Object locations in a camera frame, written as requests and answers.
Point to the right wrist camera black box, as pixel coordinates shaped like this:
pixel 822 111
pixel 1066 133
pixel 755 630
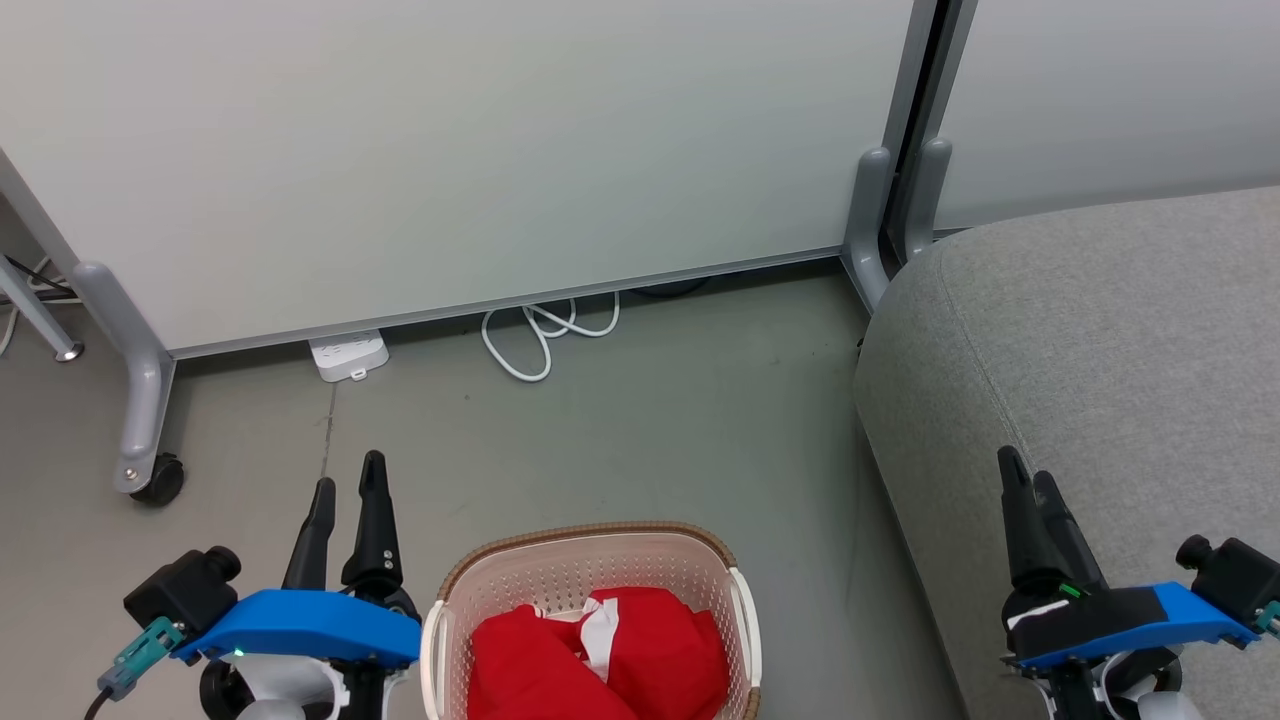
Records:
pixel 1235 580

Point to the cream laundry basket brown rim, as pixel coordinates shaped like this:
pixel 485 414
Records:
pixel 580 565

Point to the black caster wheel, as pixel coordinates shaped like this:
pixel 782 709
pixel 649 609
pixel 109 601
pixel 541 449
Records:
pixel 160 480

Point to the wide white partition panel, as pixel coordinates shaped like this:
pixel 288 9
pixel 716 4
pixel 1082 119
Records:
pixel 450 150

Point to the grey partition foot with caster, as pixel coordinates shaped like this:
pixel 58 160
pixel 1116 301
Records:
pixel 140 380

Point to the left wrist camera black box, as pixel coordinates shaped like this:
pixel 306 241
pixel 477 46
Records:
pixel 180 592

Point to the teal camera connector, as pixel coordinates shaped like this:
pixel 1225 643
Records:
pixel 1273 618
pixel 140 655

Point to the grey fabric sofa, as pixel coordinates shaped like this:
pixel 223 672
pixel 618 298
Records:
pixel 1100 380

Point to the right teal camera connector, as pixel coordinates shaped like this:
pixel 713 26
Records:
pixel 1273 618

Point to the red garment with white trim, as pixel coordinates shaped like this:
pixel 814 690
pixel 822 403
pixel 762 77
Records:
pixel 660 650

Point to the narrow white partition panel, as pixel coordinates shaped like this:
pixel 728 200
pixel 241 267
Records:
pixel 1120 100

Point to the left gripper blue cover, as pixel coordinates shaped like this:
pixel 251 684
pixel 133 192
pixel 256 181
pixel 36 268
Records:
pixel 300 625

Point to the grey table leg disc foot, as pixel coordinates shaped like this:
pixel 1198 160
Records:
pixel 35 315

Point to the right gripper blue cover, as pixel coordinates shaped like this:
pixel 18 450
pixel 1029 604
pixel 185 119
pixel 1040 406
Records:
pixel 1120 620

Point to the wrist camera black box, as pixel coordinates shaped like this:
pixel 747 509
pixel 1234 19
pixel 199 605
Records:
pixel 1235 580
pixel 180 592

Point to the left teal camera connector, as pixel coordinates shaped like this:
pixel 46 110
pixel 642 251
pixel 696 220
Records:
pixel 140 655

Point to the white power strip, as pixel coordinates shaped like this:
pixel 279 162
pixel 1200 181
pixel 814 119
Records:
pixel 348 355

